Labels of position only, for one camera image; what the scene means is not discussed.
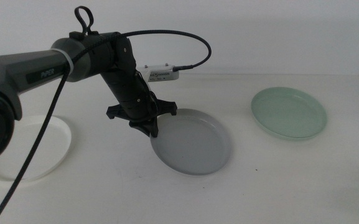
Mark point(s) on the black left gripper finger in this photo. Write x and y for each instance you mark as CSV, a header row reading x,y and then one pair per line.
x,y
140,125
154,129

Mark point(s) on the grey shallow bowl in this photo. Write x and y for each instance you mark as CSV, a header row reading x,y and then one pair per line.
x,y
194,146

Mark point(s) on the white shallow bowl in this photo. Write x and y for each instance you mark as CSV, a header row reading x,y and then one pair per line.
x,y
53,146

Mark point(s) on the pale green shallow bowl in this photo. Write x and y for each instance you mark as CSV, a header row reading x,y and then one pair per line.
x,y
288,113

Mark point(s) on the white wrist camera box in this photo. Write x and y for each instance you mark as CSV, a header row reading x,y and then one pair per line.
x,y
162,74

